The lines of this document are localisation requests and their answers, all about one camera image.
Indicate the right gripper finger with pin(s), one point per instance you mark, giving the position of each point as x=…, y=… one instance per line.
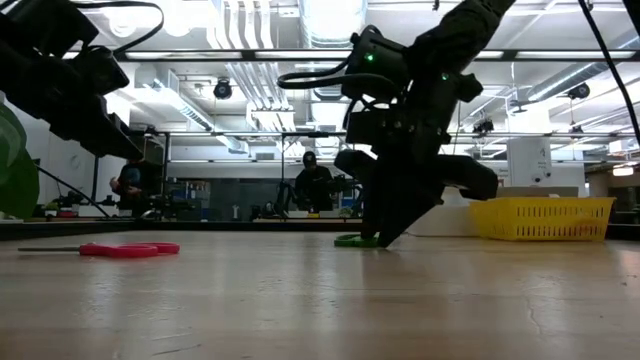
x=370, y=205
x=405, y=215

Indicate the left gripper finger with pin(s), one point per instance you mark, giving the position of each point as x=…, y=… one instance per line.
x=117, y=130
x=100, y=142

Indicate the green scissors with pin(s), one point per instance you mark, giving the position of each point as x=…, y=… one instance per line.
x=352, y=242

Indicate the red scissors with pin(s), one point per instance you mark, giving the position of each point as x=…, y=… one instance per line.
x=120, y=250

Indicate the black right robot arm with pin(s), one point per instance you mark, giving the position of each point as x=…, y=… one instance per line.
x=460, y=35

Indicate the white plastic bin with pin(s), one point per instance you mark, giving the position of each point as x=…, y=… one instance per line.
x=440, y=220

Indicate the person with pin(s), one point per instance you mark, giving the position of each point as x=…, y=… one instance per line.
x=132, y=187
x=314, y=187

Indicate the black ceiling spotlight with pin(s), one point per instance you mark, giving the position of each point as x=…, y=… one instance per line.
x=579, y=91
x=483, y=126
x=222, y=90

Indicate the green leafy plant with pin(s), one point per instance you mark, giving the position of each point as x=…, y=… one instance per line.
x=17, y=185

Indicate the white column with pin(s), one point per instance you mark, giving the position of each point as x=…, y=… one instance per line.
x=525, y=160

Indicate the yellow plastic basket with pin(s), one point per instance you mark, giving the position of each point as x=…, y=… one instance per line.
x=542, y=220

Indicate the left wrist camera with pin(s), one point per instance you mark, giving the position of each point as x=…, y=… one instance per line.
x=102, y=70

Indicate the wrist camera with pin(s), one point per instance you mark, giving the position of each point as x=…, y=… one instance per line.
x=375, y=62
x=102, y=70

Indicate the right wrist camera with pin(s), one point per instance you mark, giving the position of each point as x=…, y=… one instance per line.
x=375, y=62

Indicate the background black station frame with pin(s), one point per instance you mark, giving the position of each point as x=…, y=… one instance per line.
x=283, y=165

